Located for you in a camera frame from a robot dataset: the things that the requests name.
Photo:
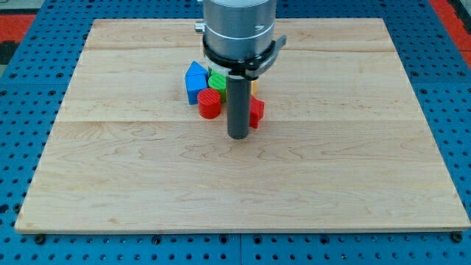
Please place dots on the red cylinder block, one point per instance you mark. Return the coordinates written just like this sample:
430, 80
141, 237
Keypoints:
209, 102

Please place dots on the light wooden board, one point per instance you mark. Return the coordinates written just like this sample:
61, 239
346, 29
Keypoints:
343, 146

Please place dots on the red star block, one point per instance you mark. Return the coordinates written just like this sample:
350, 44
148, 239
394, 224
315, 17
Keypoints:
257, 108

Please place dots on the yellow hexagon block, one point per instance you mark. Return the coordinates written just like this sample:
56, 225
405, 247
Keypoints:
254, 87

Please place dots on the green cylinder block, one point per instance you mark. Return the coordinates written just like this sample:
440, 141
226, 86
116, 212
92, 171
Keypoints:
218, 82

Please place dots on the blue triangle block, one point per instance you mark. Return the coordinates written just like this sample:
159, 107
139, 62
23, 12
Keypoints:
196, 69

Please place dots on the blue cube block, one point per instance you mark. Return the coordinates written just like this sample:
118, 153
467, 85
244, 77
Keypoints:
194, 84

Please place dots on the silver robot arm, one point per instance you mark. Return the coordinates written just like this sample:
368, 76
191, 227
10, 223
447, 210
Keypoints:
237, 38

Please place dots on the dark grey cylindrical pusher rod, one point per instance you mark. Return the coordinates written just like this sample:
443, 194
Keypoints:
238, 107

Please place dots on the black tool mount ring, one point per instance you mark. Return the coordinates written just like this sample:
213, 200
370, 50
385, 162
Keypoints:
249, 69

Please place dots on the green block behind rod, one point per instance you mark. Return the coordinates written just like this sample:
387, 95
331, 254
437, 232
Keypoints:
213, 71

